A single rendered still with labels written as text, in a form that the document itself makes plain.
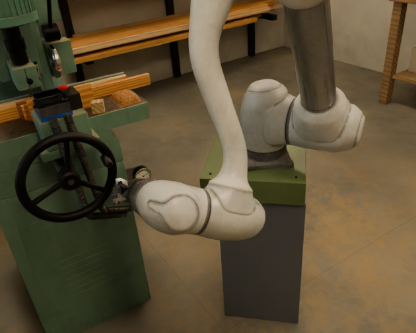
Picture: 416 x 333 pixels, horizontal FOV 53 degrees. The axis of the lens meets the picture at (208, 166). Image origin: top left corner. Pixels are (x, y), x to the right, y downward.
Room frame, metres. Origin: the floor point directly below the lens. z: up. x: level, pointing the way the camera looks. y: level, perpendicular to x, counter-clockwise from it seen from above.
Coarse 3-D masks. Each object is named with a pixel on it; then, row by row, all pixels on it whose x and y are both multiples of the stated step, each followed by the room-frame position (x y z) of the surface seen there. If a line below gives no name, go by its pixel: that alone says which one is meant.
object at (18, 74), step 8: (8, 64) 1.36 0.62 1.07; (24, 64) 1.33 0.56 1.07; (32, 64) 1.32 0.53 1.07; (16, 72) 1.28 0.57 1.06; (24, 72) 1.29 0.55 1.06; (32, 72) 1.30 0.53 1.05; (16, 80) 1.28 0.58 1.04; (24, 80) 1.29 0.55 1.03; (24, 88) 1.29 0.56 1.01; (32, 88) 1.30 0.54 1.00
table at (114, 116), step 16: (112, 112) 1.30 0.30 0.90; (128, 112) 1.32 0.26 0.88; (144, 112) 1.35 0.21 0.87; (0, 128) 1.23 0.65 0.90; (16, 128) 1.22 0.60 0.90; (32, 128) 1.21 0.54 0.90; (96, 128) 1.27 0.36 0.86; (112, 128) 1.29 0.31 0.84; (0, 144) 1.13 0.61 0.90; (16, 144) 1.15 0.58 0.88; (32, 144) 1.17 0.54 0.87; (0, 160) 1.12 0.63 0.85; (48, 160) 1.10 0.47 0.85
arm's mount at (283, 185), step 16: (208, 160) 1.29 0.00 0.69; (304, 160) 1.23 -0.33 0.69; (208, 176) 1.18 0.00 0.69; (256, 176) 1.16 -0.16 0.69; (272, 176) 1.15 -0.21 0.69; (288, 176) 1.14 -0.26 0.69; (304, 176) 1.13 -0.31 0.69; (256, 192) 1.13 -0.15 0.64; (272, 192) 1.12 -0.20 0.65; (288, 192) 1.11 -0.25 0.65; (304, 192) 1.10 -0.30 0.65
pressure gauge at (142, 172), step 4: (136, 168) 1.27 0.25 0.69; (140, 168) 1.27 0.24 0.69; (144, 168) 1.27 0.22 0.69; (136, 172) 1.26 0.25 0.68; (140, 172) 1.26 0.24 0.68; (144, 172) 1.27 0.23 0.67; (148, 172) 1.27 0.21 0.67; (136, 176) 1.25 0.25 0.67; (140, 176) 1.26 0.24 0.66; (144, 176) 1.27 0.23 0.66; (148, 176) 1.27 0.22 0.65
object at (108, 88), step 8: (120, 80) 1.49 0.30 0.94; (128, 80) 1.49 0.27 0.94; (136, 80) 1.51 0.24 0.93; (144, 80) 1.52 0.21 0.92; (96, 88) 1.43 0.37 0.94; (104, 88) 1.45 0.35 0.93; (112, 88) 1.46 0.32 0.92; (120, 88) 1.48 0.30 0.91; (128, 88) 1.49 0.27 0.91; (96, 96) 1.43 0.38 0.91; (0, 112) 1.28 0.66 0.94; (8, 112) 1.29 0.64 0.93; (16, 112) 1.30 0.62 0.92; (0, 120) 1.27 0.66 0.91; (8, 120) 1.29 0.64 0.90
